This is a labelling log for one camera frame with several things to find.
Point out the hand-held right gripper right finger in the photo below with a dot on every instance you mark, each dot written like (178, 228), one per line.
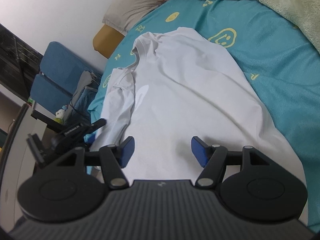
(198, 152)

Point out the yellow headboard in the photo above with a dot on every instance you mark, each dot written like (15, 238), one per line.
(107, 42)

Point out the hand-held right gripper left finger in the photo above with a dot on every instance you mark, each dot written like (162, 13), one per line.
(128, 152)

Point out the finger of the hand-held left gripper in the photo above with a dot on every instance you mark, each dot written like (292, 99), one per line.
(98, 124)

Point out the white t-shirt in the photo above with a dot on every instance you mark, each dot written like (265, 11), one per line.
(187, 92)

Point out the teal printed bed sheet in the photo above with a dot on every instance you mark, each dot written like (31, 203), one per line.
(275, 67)

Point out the grey pillow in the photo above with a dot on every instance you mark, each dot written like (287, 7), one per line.
(140, 5)

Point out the grey cloth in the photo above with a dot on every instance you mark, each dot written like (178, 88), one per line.
(83, 85)

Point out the green white plush toy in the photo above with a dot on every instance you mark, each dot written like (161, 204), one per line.
(60, 115)

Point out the blue covered chair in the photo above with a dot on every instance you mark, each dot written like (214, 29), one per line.
(65, 62)
(50, 97)

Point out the dark barred window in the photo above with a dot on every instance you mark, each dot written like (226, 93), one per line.
(15, 60)

